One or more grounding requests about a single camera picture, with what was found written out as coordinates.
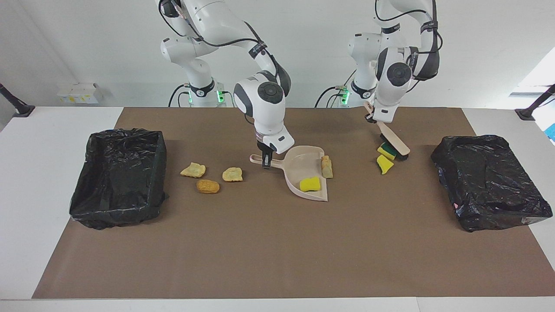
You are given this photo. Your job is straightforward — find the pink hand brush black bristles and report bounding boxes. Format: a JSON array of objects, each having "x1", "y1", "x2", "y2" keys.
[{"x1": 363, "y1": 101, "x2": 411, "y2": 162}]

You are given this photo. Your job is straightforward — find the bin covered by black bag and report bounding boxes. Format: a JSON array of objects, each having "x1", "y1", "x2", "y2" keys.
[{"x1": 430, "y1": 135, "x2": 553, "y2": 232}]

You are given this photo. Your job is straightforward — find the large yellow sponge piece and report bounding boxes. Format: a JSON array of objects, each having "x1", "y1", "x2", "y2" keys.
[{"x1": 299, "y1": 176, "x2": 322, "y2": 192}]

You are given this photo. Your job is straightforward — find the pink plastic dustpan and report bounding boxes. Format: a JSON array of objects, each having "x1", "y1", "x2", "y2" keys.
[{"x1": 249, "y1": 145, "x2": 329, "y2": 202}]

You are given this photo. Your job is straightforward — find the black base cable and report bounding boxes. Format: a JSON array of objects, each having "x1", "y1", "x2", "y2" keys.
[
  {"x1": 314, "y1": 84, "x2": 347, "y2": 108},
  {"x1": 168, "y1": 84, "x2": 191, "y2": 108}
]

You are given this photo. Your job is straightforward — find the open bin with black liner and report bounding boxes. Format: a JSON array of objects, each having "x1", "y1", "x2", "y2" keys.
[{"x1": 69, "y1": 127, "x2": 169, "y2": 230}]

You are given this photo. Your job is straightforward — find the green and yellow sponge piece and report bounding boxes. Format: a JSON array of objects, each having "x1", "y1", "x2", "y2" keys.
[{"x1": 377, "y1": 141, "x2": 398, "y2": 161}]

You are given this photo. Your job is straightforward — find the white boxes with yellow marks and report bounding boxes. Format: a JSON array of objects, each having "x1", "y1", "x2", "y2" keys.
[{"x1": 56, "y1": 82, "x2": 99, "y2": 104}]

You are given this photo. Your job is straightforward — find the black left base cable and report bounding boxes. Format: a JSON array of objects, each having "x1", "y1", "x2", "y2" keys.
[{"x1": 314, "y1": 84, "x2": 347, "y2": 108}]

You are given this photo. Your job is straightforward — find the brown paper table mat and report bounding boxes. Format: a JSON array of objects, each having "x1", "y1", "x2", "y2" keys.
[{"x1": 32, "y1": 107, "x2": 555, "y2": 299}]

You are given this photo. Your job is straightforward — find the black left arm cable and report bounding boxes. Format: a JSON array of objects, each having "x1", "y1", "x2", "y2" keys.
[{"x1": 374, "y1": 0, "x2": 444, "y2": 57}]

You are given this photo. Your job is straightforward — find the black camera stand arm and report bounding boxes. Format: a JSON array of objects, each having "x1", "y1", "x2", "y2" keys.
[
  {"x1": 0, "y1": 83, "x2": 36, "y2": 118},
  {"x1": 515, "y1": 84, "x2": 555, "y2": 121}
]

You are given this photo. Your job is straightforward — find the black right base cable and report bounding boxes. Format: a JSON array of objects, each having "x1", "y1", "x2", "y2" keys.
[{"x1": 168, "y1": 84, "x2": 191, "y2": 108}]

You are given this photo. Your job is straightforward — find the small yellow sponge piece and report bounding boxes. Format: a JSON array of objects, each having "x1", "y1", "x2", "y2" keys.
[{"x1": 376, "y1": 154, "x2": 395, "y2": 175}]

